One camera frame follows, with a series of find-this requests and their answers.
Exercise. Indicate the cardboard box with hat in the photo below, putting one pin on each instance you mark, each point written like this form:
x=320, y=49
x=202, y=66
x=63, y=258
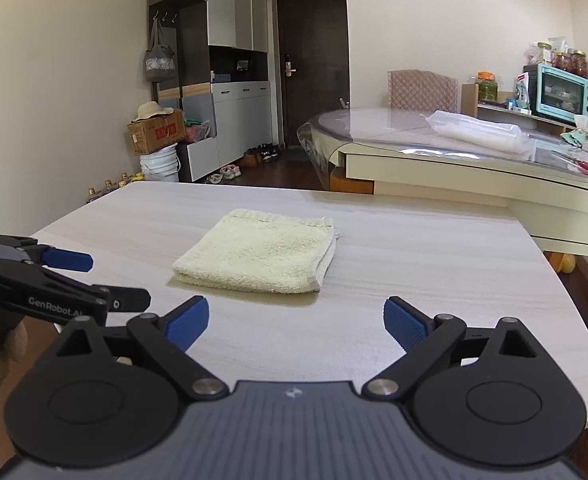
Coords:
x=151, y=135

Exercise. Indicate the cream yellow towel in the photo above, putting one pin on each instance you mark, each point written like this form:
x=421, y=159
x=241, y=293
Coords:
x=255, y=251

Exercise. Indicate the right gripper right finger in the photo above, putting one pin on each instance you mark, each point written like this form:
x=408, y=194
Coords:
x=427, y=342

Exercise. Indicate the grey white cabinet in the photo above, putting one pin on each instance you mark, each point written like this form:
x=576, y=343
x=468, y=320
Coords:
x=221, y=81

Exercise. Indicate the quilted brown chair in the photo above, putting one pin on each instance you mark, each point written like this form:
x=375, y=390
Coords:
x=422, y=91

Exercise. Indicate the white plastic buckets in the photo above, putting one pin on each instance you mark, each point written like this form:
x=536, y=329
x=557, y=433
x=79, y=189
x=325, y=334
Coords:
x=163, y=165

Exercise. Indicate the straw hat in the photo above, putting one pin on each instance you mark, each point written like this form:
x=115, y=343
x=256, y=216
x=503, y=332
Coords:
x=152, y=109

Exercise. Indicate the shoes on floor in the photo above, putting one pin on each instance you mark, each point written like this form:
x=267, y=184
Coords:
x=253, y=157

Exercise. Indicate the dark brown door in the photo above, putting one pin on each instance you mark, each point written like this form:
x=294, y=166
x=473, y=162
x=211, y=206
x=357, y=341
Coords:
x=313, y=52

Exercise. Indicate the orange lid jar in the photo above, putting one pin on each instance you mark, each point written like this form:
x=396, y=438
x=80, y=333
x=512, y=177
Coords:
x=487, y=87

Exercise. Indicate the cream dining table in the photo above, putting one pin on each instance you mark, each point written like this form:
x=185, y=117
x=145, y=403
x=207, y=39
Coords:
x=397, y=153

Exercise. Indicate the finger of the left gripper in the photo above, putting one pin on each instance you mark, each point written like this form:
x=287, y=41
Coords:
x=57, y=258
x=122, y=299

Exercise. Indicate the hanging grey bag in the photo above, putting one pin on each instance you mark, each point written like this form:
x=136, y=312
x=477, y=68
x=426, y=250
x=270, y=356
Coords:
x=159, y=60

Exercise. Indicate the plastic bag of white cloth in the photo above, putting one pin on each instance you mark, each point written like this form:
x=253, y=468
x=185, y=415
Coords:
x=504, y=138

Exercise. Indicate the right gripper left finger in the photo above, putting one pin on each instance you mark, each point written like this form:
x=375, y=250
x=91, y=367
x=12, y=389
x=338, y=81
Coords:
x=164, y=342

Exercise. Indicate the cooking oil bottles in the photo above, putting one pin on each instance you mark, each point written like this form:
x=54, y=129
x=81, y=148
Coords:
x=110, y=186

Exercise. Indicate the teal toaster oven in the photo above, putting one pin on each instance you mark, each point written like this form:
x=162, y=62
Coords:
x=556, y=94

